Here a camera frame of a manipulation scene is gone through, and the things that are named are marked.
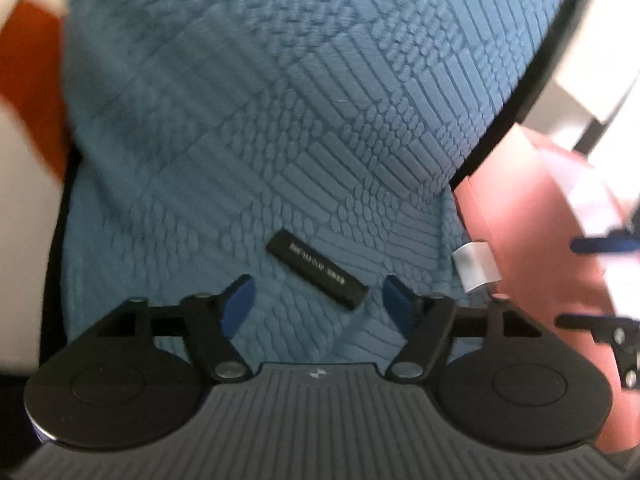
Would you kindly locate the pink cardboard box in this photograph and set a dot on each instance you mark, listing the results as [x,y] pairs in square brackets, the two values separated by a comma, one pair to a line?
[525,220]

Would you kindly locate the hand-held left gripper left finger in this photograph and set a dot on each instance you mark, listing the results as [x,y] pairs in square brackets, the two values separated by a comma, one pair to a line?
[237,305]

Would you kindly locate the small white charger adapter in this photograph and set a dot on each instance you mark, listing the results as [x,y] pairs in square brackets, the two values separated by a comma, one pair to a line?
[472,265]

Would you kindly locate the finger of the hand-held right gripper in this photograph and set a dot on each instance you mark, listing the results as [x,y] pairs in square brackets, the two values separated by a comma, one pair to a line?
[625,332]
[600,246]

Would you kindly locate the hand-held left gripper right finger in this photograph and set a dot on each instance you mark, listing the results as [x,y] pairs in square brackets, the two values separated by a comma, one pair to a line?
[397,305]

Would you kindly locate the black rectangular stick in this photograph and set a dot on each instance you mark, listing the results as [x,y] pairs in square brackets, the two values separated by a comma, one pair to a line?
[315,270]

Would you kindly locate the blue textured seat mat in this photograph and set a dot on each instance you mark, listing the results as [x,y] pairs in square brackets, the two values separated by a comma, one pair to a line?
[250,110]

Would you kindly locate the white folding panel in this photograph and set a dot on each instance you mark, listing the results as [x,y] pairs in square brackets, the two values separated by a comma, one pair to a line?
[590,95]

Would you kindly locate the red black white striped blanket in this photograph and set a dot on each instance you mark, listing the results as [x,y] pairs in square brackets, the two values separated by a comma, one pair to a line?
[30,60]

